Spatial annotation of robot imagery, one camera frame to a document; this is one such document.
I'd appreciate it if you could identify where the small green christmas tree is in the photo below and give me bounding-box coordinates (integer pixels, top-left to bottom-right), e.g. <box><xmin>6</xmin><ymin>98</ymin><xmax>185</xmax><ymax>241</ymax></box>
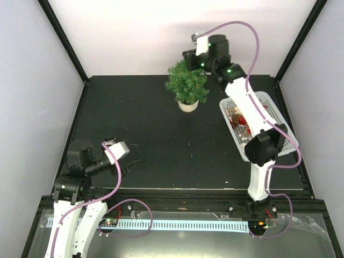
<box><xmin>165</xmin><ymin>60</ymin><xmax>209</xmax><ymax>113</ymax></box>

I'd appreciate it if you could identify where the string light with white balls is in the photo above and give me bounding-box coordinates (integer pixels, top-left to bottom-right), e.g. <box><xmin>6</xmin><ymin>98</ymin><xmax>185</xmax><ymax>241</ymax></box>
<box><xmin>237</xmin><ymin>134</ymin><xmax>252</xmax><ymax>146</ymax></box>

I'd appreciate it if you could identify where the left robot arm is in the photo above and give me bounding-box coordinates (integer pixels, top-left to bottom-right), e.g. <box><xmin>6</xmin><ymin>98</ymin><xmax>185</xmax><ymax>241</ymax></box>
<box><xmin>45</xmin><ymin>139</ymin><xmax>130</xmax><ymax>257</ymax></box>

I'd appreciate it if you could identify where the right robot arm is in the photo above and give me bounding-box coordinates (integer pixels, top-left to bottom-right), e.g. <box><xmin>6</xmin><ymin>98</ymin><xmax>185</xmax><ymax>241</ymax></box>
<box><xmin>183</xmin><ymin>33</ymin><xmax>288</xmax><ymax>217</ymax></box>

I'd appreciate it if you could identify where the left circuit board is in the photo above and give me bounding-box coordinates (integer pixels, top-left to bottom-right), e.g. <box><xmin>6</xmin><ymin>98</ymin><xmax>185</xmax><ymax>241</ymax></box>
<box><xmin>99</xmin><ymin>218</ymin><xmax>118</xmax><ymax>227</ymax></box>

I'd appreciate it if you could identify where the circuit board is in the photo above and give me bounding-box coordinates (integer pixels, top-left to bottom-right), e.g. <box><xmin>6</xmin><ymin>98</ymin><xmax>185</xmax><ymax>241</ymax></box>
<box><xmin>249</xmin><ymin>218</ymin><xmax>277</xmax><ymax>229</ymax></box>
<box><xmin>99</xmin><ymin>218</ymin><xmax>118</xmax><ymax>227</ymax></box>

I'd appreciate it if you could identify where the pine cone ornament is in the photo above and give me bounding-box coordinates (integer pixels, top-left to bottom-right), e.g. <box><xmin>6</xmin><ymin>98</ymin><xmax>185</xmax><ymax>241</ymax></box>
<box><xmin>230</xmin><ymin>113</ymin><xmax>241</xmax><ymax>128</ymax></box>

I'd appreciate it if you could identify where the red santa ornament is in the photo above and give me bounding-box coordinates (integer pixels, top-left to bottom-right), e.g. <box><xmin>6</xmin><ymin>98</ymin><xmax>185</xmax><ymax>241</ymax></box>
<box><xmin>237</xmin><ymin>115</ymin><xmax>247</xmax><ymax>126</ymax></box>

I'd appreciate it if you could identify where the white plastic basket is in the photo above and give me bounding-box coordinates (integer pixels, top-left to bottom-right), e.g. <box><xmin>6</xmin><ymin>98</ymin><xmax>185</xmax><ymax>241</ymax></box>
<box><xmin>219</xmin><ymin>90</ymin><xmax>299</xmax><ymax>163</ymax></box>

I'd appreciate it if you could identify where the right circuit board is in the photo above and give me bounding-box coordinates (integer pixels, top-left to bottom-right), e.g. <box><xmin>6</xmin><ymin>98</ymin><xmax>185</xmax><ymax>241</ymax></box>
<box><xmin>249</xmin><ymin>218</ymin><xmax>277</xmax><ymax>229</ymax></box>

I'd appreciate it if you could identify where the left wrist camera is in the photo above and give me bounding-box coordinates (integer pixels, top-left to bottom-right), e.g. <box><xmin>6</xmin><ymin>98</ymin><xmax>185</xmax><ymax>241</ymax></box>
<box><xmin>104</xmin><ymin>139</ymin><xmax>130</xmax><ymax>161</ymax></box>

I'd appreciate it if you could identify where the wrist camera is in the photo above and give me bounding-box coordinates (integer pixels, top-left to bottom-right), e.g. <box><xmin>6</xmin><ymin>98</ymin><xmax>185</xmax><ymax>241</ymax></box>
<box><xmin>104</xmin><ymin>139</ymin><xmax>130</xmax><ymax>161</ymax></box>
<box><xmin>191</xmin><ymin>31</ymin><xmax>209</xmax><ymax>56</ymax></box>

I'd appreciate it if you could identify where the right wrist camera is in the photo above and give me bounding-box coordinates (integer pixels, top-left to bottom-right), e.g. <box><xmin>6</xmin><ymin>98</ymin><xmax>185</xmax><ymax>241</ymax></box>
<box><xmin>191</xmin><ymin>31</ymin><xmax>209</xmax><ymax>56</ymax></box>

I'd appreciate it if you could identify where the white slotted cable duct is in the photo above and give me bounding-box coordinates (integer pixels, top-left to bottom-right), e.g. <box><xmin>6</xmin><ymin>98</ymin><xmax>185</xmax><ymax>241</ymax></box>
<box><xmin>47</xmin><ymin>217</ymin><xmax>250</xmax><ymax>233</ymax></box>

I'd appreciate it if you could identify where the black frame post right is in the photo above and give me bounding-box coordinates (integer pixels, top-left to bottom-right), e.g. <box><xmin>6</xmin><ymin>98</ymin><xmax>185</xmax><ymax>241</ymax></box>
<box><xmin>275</xmin><ymin>0</ymin><xmax>328</xmax><ymax>83</ymax></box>

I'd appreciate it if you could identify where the black frame post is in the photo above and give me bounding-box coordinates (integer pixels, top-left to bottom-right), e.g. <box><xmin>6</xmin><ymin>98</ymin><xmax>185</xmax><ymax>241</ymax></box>
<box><xmin>38</xmin><ymin>0</ymin><xmax>89</xmax><ymax>83</ymax></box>
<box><xmin>275</xmin><ymin>0</ymin><xmax>328</xmax><ymax>83</ymax></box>

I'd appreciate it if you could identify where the black frame post left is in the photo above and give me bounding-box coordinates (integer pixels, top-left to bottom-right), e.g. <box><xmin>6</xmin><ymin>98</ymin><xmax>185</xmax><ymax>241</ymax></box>
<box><xmin>38</xmin><ymin>0</ymin><xmax>89</xmax><ymax>83</ymax></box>

